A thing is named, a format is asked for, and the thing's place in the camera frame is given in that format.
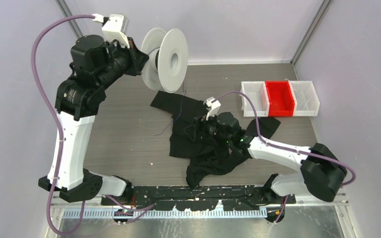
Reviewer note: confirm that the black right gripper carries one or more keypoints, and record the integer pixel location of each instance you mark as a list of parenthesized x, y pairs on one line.
[(193, 130)]

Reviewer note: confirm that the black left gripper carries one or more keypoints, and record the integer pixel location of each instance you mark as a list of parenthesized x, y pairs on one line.
[(137, 58)]

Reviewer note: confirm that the white perforated cable spool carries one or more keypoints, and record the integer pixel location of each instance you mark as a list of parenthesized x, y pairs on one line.
[(168, 59)]

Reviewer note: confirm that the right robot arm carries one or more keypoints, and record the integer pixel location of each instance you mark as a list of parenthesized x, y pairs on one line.
[(316, 170)]

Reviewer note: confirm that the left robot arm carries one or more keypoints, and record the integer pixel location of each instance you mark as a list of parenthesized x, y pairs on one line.
[(96, 65)]

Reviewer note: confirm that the black cloth garment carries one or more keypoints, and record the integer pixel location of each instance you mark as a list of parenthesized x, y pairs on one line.
[(211, 156)]

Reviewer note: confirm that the white plastic bin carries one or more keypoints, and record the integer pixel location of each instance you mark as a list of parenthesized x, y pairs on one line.
[(256, 91)]

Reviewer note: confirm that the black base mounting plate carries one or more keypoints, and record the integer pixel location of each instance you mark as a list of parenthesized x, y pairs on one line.
[(202, 198)]

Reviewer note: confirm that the red plastic bin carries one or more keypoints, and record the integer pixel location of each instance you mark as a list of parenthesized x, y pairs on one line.
[(281, 99)]

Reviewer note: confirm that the clear plastic bin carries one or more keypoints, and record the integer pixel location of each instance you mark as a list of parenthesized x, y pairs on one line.
[(306, 100)]

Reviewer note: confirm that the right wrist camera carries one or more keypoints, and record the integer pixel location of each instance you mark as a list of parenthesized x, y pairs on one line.
[(213, 106)]

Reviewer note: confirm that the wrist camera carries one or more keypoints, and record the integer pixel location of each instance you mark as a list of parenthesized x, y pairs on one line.
[(114, 28), (213, 106)]

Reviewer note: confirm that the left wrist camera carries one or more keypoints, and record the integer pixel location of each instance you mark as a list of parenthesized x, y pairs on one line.
[(114, 28)]

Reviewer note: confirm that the aluminium frame rail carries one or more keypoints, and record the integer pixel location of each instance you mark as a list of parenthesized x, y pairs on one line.
[(93, 209)]

